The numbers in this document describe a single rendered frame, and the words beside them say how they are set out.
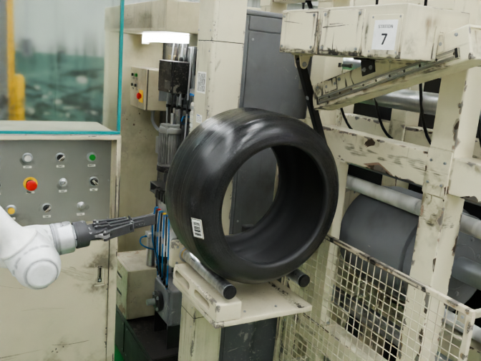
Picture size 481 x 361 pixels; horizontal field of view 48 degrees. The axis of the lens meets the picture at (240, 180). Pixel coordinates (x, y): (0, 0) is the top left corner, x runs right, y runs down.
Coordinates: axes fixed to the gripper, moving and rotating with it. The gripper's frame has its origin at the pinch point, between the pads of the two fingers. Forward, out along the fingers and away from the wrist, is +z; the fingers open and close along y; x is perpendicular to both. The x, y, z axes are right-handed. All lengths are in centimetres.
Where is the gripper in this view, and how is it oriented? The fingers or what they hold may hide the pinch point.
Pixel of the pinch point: (143, 220)
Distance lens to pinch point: 162.3
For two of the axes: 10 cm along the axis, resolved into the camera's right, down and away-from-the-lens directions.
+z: 8.8, -1.7, 4.4
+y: -4.7, -2.3, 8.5
